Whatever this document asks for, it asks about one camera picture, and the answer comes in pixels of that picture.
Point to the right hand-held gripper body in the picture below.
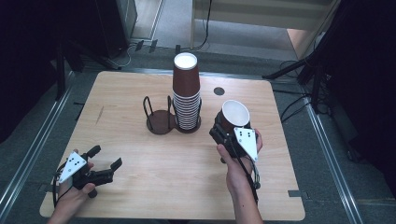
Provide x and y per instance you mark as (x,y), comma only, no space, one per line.
(246,141)

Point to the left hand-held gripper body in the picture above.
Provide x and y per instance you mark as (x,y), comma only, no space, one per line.
(93,177)

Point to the single brown paper cup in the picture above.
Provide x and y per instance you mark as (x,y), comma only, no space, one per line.
(235,113)

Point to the stack of brown paper cups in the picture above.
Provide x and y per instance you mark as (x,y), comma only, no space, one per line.
(186,82)

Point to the person's left hand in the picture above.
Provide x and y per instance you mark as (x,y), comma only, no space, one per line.
(70,199)

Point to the person's right hand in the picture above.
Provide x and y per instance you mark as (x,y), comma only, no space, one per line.
(238,174)

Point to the round dark table grommet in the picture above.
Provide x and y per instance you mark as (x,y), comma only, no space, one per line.
(219,91)

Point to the black tape strip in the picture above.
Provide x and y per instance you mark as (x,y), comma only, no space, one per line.
(297,193)

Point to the black tripod stand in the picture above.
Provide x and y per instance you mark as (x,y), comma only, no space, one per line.
(308,62)

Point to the black metal stand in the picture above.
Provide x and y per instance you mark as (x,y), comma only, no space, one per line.
(60,71)

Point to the dark cabinet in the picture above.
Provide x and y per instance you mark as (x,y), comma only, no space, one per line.
(116,25)

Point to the metal floor rail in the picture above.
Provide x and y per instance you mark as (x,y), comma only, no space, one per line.
(31,152)
(333,165)

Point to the small black bracket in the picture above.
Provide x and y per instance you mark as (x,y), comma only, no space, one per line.
(139,45)
(153,46)

